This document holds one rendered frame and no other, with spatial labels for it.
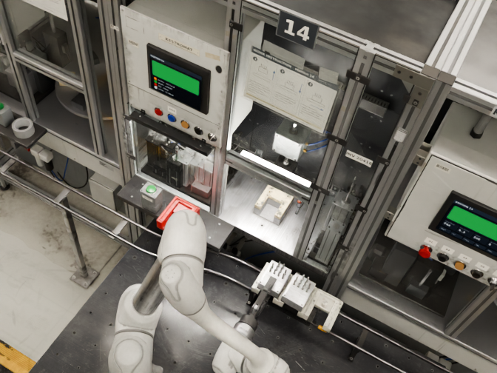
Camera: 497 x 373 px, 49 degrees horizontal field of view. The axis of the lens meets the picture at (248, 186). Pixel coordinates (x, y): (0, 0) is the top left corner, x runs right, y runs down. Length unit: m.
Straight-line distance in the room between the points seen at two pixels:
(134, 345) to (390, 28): 1.40
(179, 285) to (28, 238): 2.07
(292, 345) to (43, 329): 1.45
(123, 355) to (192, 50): 1.12
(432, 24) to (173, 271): 1.06
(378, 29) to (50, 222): 2.52
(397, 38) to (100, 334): 1.66
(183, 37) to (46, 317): 1.97
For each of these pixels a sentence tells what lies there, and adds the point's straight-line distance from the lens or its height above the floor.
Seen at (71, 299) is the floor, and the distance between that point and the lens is 3.33.
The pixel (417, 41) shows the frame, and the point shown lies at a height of 2.01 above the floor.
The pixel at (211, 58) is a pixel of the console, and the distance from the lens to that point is 1.83.
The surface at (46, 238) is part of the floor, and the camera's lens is 3.57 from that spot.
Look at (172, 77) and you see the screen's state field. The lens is 1.96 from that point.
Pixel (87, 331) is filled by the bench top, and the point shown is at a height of 0.68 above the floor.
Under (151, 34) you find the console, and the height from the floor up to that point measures 1.77.
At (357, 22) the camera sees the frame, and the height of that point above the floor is 2.01.
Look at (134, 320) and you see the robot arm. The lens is 2.19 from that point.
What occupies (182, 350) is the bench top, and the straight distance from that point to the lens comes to 2.43.
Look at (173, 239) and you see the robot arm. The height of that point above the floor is 1.48.
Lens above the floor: 2.95
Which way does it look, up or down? 52 degrees down
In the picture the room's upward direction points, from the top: 9 degrees clockwise
